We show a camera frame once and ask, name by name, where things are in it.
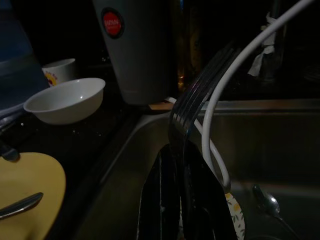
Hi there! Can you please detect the stainless steel sink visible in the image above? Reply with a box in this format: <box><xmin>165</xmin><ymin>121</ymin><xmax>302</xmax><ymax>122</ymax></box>
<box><xmin>79</xmin><ymin>98</ymin><xmax>320</xmax><ymax>240</ymax></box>

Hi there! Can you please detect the yellow dinner plate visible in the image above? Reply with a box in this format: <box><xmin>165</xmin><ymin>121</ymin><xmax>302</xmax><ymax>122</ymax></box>
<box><xmin>0</xmin><ymin>151</ymin><xmax>67</xmax><ymax>240</ymax></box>

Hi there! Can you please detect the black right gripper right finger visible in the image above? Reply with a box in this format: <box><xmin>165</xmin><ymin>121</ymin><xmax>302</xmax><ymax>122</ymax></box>
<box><xmin>179</xmin><ymin>142</ymin><xmax>232</xmax><ymax>240</ymax></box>

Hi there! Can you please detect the lemon print plate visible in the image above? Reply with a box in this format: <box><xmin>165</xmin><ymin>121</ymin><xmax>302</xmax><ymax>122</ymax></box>
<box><xmin>224</xmin><ymin>191</ymin><xmax>248</xmax><ymax>240</ymax></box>

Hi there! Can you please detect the white hose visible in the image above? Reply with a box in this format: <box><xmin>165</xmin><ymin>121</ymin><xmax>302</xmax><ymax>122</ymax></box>
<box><xmin>163</xmin><ymin>0</ymin><xmax>320</xmax><ymax>194</ymax></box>

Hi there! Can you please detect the white printed mug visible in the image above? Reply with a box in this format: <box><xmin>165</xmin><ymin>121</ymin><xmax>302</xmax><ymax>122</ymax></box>
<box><xmin>41</xmin><ymin>57</ymin><xmax>77</xmax><ymax>88</ymax></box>

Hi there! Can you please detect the small brown block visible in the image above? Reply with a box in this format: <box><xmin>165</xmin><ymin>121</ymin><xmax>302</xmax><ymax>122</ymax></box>
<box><xmin>148</xmin><ymin>99</ymin><xmax>176</xmax><ymax>113</ymax></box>

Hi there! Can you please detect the white bowl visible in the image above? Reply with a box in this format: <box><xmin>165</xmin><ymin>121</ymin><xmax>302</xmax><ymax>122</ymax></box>
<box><xmin>23</xmin><ymin>77</ymin><xmax>107</xmax><ymax>125</ymax></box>

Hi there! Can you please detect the chrome faucet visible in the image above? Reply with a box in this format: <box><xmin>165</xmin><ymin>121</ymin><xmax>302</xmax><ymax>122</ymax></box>
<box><xmin>247</xmin><ymin>0</ymin><xmax>288</xmax><ymax>82</ymax></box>

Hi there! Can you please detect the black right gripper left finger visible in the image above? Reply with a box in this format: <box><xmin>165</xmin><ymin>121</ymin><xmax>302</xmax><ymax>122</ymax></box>
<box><xmin>139</xmin><ymin>147</ymin><xmax>182</xmax><ymax>240</ymax></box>

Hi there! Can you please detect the translucent plastic food container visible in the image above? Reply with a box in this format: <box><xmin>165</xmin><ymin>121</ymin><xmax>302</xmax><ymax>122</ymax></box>
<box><xmin>0</xmin><ymin>0</ymin><xmax>50</xmax><ymax>120</ymax></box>

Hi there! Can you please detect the silver metal fork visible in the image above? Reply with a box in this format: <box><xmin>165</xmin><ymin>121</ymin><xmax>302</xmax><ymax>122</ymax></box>
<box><xmin>167</xmin><ymin>41</ymin><xmax>243</xmax><ymax>163</ymax></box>

